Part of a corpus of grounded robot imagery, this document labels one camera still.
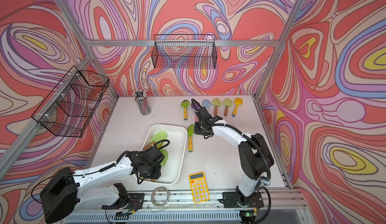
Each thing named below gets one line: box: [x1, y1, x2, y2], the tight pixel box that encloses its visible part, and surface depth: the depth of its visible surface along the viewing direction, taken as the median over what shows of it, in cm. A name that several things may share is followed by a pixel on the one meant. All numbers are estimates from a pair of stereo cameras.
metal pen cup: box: [132, 89, 152, 116], surface depth 101 cm
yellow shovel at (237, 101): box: [231, 97, 244, 118], surface depth 117 cm
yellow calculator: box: [188, 171, 211, 204], surface depth 78 cm
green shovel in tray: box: [150, 131, 168, 149], surface depth 98 cm
